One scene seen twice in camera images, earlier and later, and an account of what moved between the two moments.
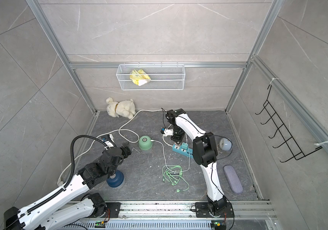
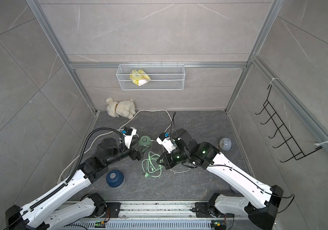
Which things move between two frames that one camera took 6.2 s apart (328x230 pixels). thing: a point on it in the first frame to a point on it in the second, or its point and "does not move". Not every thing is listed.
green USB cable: [172, 173] to [152, 166]
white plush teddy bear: [125, 108] does not move
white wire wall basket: [151, 77] does not move
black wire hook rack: [298, 154] does not move
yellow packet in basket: [139, 77] does not move
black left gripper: [127, 151] to [134, 156]
